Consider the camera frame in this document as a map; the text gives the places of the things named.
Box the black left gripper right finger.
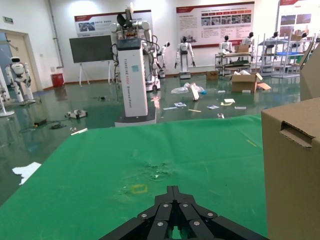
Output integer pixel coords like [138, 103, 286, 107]
[173, 186, 270, 240]

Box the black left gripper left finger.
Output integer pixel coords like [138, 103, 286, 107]
[99, 186, 176, 240]

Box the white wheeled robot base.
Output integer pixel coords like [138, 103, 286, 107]
[145, 74, 162, 93]

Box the closed brown cardboard box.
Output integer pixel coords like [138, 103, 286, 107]
[260, 96, 320, 240]

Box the open cardboard box with foam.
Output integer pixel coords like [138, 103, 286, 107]
[229, 70, 264, 94]

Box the small printed cardboard box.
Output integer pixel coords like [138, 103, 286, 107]
[205, 70, 219, 81]

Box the cardboard box on workbench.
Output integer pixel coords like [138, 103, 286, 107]
[233, 44, 251, 54]

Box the green table cloth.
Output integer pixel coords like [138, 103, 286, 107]
[0, 114, 270, 240]

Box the white stick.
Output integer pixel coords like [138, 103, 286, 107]
[70, 127, 89, 137]

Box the upright cardboard piece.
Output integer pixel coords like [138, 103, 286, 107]
[189, 83, 201, 102]

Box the white device on floor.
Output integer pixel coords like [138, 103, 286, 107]
[65, 108, 89, 120]

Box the clear plastic bag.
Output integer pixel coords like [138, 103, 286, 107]
[170, 82, 207, 96]

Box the white paper scrap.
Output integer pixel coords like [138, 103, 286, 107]
[11, 161, 43, 186]

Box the tall white wheeled robot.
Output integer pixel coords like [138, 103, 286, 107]
[109, 1, 158, 129]

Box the metal workbench rack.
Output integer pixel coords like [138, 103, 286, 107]
[214, 50, 254, 77]

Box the red bin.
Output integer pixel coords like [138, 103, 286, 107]
[51, 72, 65, 88]

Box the white humanoid robot black head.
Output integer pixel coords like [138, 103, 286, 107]
[265, 30, 280, 55]
[157, 41, 172, 79]
[174, 35, 197, 80]
[299, 30, 310, 51]
[218, 34, 234, 55]
[240, 31, 257, 63]

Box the black display on stand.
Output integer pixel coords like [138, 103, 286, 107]
[69, 34, 114, 87]

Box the metal shelving rack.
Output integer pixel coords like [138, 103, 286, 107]
[256, 33, 302, 79]

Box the beige door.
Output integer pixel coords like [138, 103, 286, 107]
[0, 28, 39, 94]

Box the black floor cable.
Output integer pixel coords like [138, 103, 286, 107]
[19, 119, 69, 134]

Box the large red-header wall poster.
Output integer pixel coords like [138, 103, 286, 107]
[175, 0, 256, 49]

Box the grey wall pipe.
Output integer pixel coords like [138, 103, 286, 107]
[47, 0, 65, 69]

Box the small wall poster board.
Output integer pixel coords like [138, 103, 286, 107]
[74, 9, 154, 39]

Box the wall poster with photos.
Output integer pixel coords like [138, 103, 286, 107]
[275, 0, 320, 39]

